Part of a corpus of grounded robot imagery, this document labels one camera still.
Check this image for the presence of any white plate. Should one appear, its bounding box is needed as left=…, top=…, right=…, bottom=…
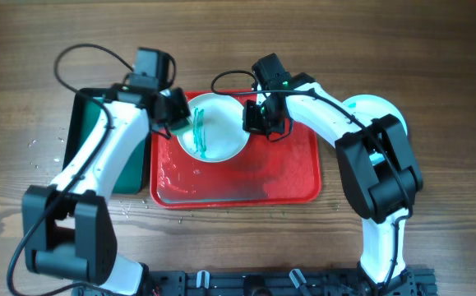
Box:
left=177, top=93, right=250, bottom=163
left=342, top=95, right=409, bottom=165

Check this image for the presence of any green sponge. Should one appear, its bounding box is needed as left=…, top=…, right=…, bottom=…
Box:
left=169, top=118, right=193, bottom=136

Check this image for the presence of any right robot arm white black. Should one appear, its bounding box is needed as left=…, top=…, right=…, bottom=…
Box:
left=243, top=71, right=423, bottom=295

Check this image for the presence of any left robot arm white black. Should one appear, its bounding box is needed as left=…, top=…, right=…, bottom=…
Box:
left=16, top=84, right=190, bottom=295

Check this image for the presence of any red plastic tray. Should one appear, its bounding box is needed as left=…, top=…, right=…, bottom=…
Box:
left=149, top=88, right=322, bottom=210

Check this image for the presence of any black tray green water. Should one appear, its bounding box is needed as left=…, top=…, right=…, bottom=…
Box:
left=62, top=95, right=151, bottom=194

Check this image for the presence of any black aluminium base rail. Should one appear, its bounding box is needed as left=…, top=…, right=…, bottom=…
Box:
left=71, top=266, right=439, bottom=296

